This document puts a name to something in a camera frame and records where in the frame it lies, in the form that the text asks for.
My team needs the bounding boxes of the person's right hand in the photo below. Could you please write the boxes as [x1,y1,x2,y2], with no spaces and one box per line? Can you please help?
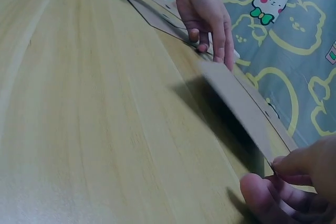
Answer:
[240,134,336,224]

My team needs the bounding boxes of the person's left hand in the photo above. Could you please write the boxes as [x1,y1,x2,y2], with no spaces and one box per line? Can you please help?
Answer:
[160,0,236,72]

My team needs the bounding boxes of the brown cardboard box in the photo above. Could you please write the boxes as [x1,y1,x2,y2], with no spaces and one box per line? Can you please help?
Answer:
[91,0,299,175]

